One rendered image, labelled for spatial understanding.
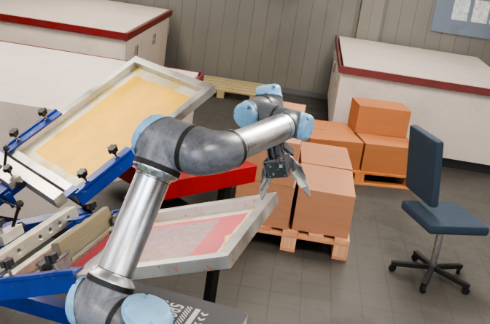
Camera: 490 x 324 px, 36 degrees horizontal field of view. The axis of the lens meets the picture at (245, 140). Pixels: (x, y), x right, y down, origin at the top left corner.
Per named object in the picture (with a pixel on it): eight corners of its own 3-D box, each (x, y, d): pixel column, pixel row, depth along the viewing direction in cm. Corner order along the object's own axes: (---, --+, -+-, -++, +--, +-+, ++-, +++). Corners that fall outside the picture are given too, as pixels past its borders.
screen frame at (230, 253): (278, 201, 260) (276, 191, 259) (230, 268, 206) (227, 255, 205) (82, 230, 285) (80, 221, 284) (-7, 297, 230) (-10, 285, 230)
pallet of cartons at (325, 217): (354, 201, 671) (370, 114, 648) (345, 265, 540) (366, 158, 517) (246, 180, 685) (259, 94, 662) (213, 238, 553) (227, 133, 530)
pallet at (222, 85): (267, 92, 1052) (268, 85, 1049) (262, 105, 975) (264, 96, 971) (185, 79, 1059) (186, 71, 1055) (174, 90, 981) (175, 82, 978)
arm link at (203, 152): (221, 144, 164) (319, 105, 205) (181, 131, 169) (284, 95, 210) (216, 193, 168) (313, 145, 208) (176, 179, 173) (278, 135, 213)
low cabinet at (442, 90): (461, 123, 1037) (477, 57, 1011) (502, 178, 808) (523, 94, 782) (324, 101, 1048) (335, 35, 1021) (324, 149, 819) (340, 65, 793)
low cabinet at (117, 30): (165, 76, 1060) (172, 9, 1034) (120, 117, 824) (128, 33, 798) (29, 54, 1071) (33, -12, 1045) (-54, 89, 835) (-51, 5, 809)
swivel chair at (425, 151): (462, 267, 565) (494, 136, 536) (477, 303, 510) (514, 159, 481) (382, 253, 569) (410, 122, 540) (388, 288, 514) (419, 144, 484)
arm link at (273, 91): (248, 89, 217) (262, 83, 224) (254, 125, 219) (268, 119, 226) (271, 87, 213) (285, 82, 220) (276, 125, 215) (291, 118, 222)
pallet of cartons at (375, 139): (404, 166, 796) (417, 104, 777) (417, 197, 707) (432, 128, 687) (287, 149, 801) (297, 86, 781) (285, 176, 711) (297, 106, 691)
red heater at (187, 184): (195, 156, 409) (198, 136, 406) (254, 184, 379) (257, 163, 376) (101, 171, 367) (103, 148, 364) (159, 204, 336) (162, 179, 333)
